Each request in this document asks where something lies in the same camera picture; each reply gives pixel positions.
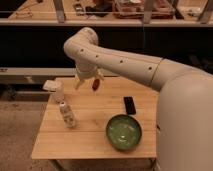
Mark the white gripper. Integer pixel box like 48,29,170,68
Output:
74,63,104,91

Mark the white plastic bottle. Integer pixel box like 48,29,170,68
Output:
59,101,76,128

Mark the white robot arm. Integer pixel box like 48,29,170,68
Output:
64,27,213,171

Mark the black smartphone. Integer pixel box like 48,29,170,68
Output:
124,97,136,115

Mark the green bowl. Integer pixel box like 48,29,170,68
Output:
105,114,142,151

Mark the plastic tray on shelf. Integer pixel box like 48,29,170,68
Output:
113,0,175,19

